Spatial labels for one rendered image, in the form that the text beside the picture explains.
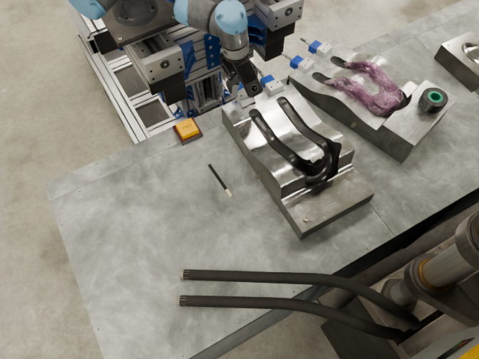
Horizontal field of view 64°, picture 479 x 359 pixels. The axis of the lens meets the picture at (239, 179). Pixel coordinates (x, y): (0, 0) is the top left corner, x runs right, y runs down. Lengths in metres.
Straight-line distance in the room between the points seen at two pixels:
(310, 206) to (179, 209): 0.40
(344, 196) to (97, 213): 0.76
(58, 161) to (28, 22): 1.29
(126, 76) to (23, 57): 0.93
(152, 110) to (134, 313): 1.33
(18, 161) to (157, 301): 1.64
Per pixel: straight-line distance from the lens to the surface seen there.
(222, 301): 1.07
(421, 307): 1.23
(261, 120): 1.28
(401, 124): 1.33
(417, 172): 1.38
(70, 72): 2.90
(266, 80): 1.36
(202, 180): 1.26
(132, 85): 2.38
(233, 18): 0.98
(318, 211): 1.15
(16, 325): 2.20
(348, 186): 1.21
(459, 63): 1.67
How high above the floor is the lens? 1.90
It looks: 62 degrees down
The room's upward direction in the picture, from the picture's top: 2 degrees counter-clockwise
